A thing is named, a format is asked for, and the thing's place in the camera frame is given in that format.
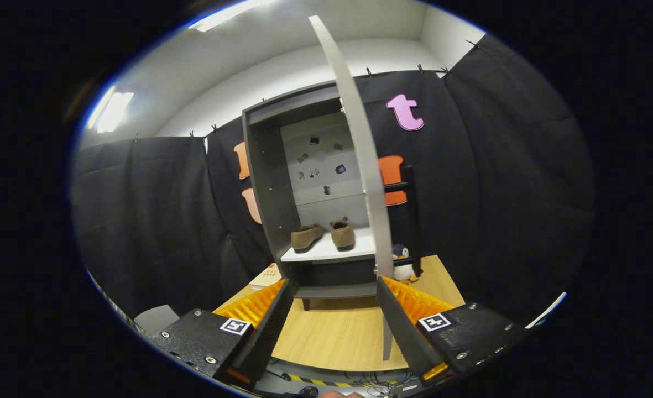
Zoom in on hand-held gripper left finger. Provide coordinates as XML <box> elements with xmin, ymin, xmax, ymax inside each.
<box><xmin>150</xmin><ymin>278</ymin><xmax>295</xmax><ymax>389</ymax></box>

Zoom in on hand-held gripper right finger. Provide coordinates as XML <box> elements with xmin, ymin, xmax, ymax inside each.
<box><xmin>375</xmin><ymin>276</ymin><xmax>528</xmax><ymax>386</ymax></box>

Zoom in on brown fuzzy shoe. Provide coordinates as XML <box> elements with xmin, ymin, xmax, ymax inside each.
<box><xmin>329</xmin><ymin>217</ymin><xmax>356</xmax><ymax>252</ymax></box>
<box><xmin>291</xmin><ymin>223</ymin><xmax>327</xmax><ymax>254</ymax></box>

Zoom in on dark grey shoe cabinet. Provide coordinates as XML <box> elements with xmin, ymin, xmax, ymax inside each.
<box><xmin>242</xmin><ymin>80</ymin><xmax>379</xmax><ymax>311</ymax></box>

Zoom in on beige shoe cabinet door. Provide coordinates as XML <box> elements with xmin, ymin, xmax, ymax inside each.
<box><xmin>309</xmin><ymin>15</ymin><xmax>396</xmax><ymax>361</ymax></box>

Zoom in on beige cover book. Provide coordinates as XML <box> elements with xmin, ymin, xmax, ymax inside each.
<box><xmin>249</xmin><ymin>264</ymin><xmax>283</xmax><ymax>289</ymax></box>

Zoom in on penguin plush toy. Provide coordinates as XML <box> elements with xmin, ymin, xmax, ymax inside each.
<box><xmin>391</xmin><ymin>244</ymin><xmax>420</xmax><ymax>285</ymax></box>

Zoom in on yellow black striped tape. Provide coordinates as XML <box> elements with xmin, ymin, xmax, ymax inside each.
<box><xmin>282</xmin><ymin>374</ymin><xmax>360</xmax><ymax>387</ymax></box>

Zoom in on black metal rack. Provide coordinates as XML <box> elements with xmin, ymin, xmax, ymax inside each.
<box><xmin>383</xmin><ymin>165</ymin><xmax>424</xmax><ymax>277</ymax></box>

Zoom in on black backdrop cloth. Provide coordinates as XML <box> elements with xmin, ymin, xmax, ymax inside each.
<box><xmin>71</xmin><ymin>33</ymin><xmax>598</xmax><ymax>332</ymax></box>

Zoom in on row of cloth clips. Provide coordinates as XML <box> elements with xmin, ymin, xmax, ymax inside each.
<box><xmin>133</xmin><ymin>39</ymin><xmax>479</xmax><ymax>140</ymax></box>

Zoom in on narrow ceiling light strip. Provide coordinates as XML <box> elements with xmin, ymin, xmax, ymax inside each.
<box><xmin>86</xmin><ymin>86</ymin><xmax>136</xmax><ymax>133</ymax></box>

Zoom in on wide ceiling light panel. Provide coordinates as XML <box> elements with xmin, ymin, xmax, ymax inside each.
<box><xmin>188</xmin><ymin>0</ymin><xmax>280</xmax><ymax>32</ymax></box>

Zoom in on tangle of black cables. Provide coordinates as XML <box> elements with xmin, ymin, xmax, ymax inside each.
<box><xmin>354</xmin><ymin>373</ymin><xmax>415</xmax><ymax>396</ymax></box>

